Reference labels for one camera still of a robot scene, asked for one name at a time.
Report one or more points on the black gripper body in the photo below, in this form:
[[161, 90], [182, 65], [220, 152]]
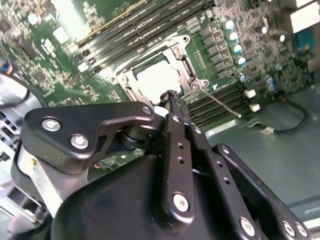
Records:
[[112, 205]]

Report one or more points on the silver square CPU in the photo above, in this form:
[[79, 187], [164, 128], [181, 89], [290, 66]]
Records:
[[157, 80]]

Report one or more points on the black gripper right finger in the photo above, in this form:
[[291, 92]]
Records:
[[225, 180]]

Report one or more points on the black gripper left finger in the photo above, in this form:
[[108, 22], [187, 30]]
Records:
[[75, 125]]

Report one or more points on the metal socket cover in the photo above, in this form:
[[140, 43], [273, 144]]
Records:
[[185, 67]]

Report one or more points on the thin metal locking lever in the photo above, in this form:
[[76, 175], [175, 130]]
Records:
[[225, 105]]

